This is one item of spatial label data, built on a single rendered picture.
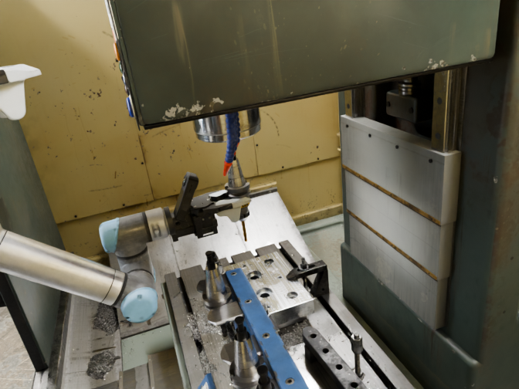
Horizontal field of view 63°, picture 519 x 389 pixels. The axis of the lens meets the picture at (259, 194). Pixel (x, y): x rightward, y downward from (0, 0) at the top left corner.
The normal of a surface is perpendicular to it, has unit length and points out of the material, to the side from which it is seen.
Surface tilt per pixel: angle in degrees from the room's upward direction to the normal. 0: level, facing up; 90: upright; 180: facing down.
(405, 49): 90
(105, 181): 90
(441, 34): 90
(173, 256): 25
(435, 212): 90
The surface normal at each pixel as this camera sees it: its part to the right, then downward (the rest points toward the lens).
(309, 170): 0.33, 0.35
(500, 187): -0.44, 0.42
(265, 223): 0.02, -0.68
